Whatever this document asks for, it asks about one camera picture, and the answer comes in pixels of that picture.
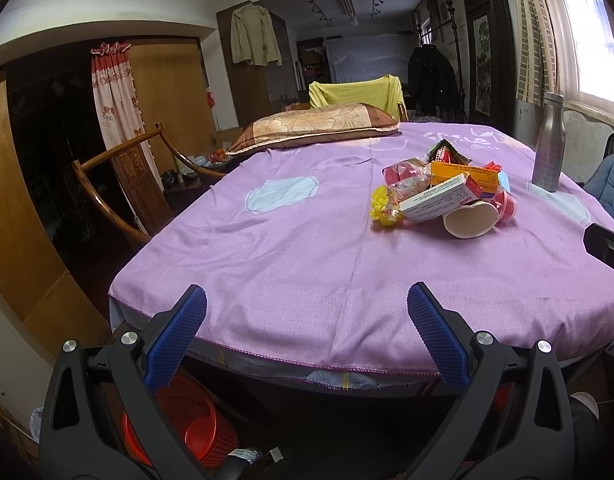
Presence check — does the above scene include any white paper cup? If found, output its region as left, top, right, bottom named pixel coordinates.
left=443, top=200, right=499, bottom=240

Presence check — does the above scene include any orange box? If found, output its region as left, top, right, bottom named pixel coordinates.
left=429, top=160, right=502, bottom=195

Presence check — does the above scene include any white medicine box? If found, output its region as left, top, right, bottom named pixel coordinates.
left=398, top=174, right=482, bottom=223

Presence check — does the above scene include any yellow foam fruit net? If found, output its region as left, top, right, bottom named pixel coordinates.
left=369, top=185, right=403, bottom=228

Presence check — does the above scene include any red plastic jelly cup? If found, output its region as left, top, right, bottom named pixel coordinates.
left=490, top=188, right=518, bottom=222

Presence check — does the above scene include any blue face mask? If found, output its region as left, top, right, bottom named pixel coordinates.
left=498, top=171, right=511, bottom=193

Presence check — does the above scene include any red foam fruit net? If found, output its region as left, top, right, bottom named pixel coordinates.
left=484, top=162, right=502, bottom=172

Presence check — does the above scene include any red snack wrapper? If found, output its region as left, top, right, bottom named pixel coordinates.
left=422, top=140, right=472, bottom=166

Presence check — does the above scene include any clear red printed plastic bag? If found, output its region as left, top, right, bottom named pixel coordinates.
left=382, top=158, right=432, bottom=204

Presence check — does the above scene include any red plastic waste basket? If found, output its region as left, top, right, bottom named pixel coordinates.
left=120, top=372, right=240, bottom=470

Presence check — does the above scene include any silver metal bottle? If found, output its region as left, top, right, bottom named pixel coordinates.
left=532, top=92, right=565, bottom=193

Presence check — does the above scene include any striped window curtain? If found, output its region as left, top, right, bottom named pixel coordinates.
left=516, top=0, right=578, bottom=106

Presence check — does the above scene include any wooden armchair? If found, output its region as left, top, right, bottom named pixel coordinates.
left=72, top=122, right=226, bottom=245

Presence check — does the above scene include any yellow cloth covered chair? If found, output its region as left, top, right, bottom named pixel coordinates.
left=308, top=75, right=408, bottom=122

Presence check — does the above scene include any brown gold pillow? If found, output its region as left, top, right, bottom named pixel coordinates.
left=226, top=103, right=399, bottom=157

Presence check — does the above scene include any pink floral curtain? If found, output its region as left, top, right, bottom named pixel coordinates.
left=90, top=41, right=164, bottom=191

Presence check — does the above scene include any hanging beige jacket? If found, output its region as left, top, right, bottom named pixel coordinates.
left=230, top=3, right=282, bottom=66

